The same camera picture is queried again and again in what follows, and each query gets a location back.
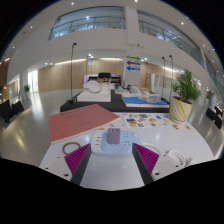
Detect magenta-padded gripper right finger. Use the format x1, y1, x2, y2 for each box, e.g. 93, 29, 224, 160
131, 142, 183, 187

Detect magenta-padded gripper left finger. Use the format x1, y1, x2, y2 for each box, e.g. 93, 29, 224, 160
39, 143, 92, 186

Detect grey charger block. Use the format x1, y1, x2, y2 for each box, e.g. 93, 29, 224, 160
107, 127, 121, 145

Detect white power strip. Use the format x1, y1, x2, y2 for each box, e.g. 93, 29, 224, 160
90, 129, 144, 158

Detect sheet with colourful pictures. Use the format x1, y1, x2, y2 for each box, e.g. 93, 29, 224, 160
122, 112, 173, 129

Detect pink board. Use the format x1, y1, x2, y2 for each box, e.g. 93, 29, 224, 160
48, 103, 122, 145

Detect blue-based architectural model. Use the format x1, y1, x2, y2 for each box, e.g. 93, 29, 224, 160
120, 84, 170, 108

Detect potted plant in striped pot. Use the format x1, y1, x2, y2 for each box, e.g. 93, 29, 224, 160
168, 69, 203, 124

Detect black display platform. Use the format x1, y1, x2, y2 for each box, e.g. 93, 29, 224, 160
59, 89, 171, 114

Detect white architectural model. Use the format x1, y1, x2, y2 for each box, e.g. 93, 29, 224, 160
76, 79, 113, 103

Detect black covered tables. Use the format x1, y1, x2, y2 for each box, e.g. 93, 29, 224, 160
0, 99, 25, 124
205, 105, 224, 129

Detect thin black pole stand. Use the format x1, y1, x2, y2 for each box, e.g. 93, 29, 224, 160
161, 56, 167, 98
168, 54, 174, 101

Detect tall black lamp stand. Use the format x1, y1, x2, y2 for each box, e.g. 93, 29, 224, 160
66, 41, 78, 104

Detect black piano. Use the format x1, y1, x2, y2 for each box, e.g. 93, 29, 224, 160
83, 72, 122, 85

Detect blue arrow sign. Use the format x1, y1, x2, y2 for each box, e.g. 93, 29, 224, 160
126, 65, 142, 72

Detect wooden ring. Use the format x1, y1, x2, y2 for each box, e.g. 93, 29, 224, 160
61, 141, 82, 156

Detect white power strip cable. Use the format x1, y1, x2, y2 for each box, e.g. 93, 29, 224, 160
141, 142, 195, 168

